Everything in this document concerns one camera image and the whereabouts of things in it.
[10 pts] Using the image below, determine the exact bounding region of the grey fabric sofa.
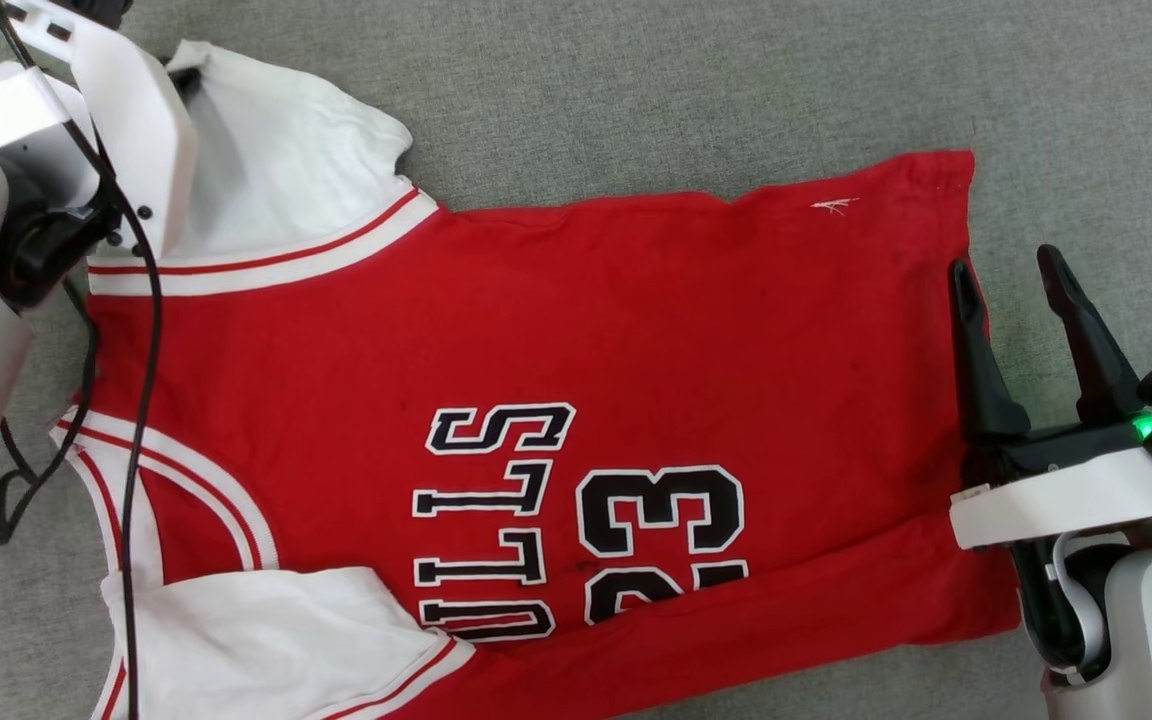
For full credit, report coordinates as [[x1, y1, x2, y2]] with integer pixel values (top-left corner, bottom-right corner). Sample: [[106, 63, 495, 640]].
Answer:
[[0, 0, 1152, 720]]

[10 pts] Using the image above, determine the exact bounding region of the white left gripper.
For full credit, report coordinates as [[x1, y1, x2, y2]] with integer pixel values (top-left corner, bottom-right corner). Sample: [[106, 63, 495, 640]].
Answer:
[[6, 0, 203, 259]]

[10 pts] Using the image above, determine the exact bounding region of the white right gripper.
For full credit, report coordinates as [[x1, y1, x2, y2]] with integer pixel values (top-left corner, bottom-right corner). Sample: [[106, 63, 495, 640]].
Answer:
[[949, 245, 1152, 549]]

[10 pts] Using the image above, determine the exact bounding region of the red and white basketball jersey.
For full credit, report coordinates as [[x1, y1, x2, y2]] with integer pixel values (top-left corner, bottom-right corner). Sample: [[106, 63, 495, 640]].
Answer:
[[48, 40, 1022, 720]]

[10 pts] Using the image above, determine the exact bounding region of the thin black looped cable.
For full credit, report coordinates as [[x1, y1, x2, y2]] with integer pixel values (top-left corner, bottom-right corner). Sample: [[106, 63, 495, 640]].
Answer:
[[0, 285, 99, 546]]

